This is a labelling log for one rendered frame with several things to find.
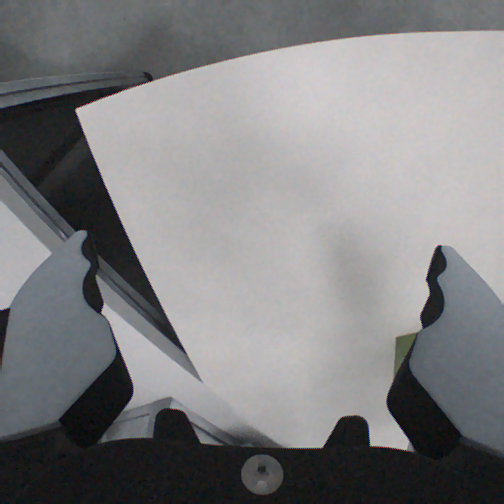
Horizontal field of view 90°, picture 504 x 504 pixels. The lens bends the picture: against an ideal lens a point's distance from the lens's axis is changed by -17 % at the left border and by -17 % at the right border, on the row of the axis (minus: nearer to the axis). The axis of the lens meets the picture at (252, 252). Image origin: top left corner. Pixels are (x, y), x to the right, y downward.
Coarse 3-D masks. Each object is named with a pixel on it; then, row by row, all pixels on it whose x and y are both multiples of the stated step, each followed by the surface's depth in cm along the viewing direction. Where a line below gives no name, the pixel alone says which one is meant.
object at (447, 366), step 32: (448, 256) 9; (448, 288) 8; (480, 288) 8; (448, 320) 7; (480, 320) 7; (416, 352) 6; (448, 352) 6; (480, 352) 6; (416, 384) 5; (448, 384) 5; (480, 384) 5; (416, 416) 5; (448, 416) 5; (480, 416) 5; (416, 448) 5; (448, 448) 5; (480, 448) 4
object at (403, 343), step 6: (402, 336) 39; (408, 336) 39; (414, 336) 38; (396, 342) 39; (402, 342) 38; (408, 342) 38; (396, 348) 40; (402, 348) 38; (408, 348) 37; (396, 354) 40; (402, 354) 37; (396, 360) 41; (402, 360) 37; (396, 366) 41; (396, 372) 42
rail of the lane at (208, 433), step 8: (160, 400) 50; (168, 400) 49; (176, 400) 50; (152, 408) 50; (160, 408) 48; (176, 408) 49; (184, 408) 51; (152, 416) 48; (192, 416) 51; (200, 416) 53; (152, 424) 46; (192, 424) 51; (200, 424) 52; (208, 424) 54; (152, 432) 45; (200, 432) 51; (208, 432) 53; (216, 432) 54; (224, 432) 56; (200, 440) 50; (208, 440) 51; (216, 440) 54; (224, 440) 55; (232, 440) 57
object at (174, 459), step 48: (192, 432) 4; (336, 432) 4; (48, 480) 3; (96, 480) 3; (144, 480) 3; (192, 480) 4; (240, 480) 4; (288, 480) 4; (336, 480) 4; (384, 480) 3; (432, 480) 3
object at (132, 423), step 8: (136, 408) 53; (144, 408) 51; (120, 416) 54; (128, 416) 52; (136, 416) 51; (144, 416) 51; (112, 424) 54; (120, 424) 52; (128, 424) 50; (136, 424) 49; (144, 424) 48; (112, 432) 51; (120, 432) 50; (128, 432) 49; (136, 432) 47; (144, 432) 46
